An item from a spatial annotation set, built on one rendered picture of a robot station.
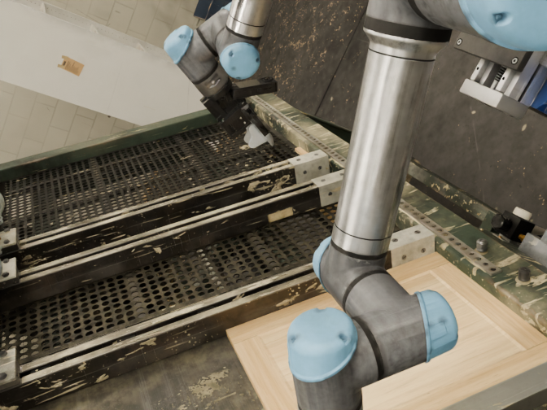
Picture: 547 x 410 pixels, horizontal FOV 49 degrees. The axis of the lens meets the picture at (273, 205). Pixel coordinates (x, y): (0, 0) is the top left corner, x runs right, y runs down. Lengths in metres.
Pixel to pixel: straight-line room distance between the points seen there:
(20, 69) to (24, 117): 1.62
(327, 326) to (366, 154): 0.20
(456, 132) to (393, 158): 2.26
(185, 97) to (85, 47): 0.87
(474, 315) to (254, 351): 0.48
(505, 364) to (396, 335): 0.61
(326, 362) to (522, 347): 0.73
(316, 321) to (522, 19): 0.35
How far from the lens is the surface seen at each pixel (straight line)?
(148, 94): 5.05
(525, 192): 2.60
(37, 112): 6.49
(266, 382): 1.25
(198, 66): 1.35
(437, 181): 2.68
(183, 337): 1.37
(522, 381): 1.21
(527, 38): 0.54
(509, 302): 1.39
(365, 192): 0.71
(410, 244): 1.50
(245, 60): 1.20
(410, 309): 0.69
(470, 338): 1.32
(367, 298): 0.72
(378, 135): 0.69
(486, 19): 0.54
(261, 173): 1.94
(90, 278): 1.72
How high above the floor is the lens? 1.99
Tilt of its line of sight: 29 degrees down
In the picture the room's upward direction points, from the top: 74 degrees counter-clockwise
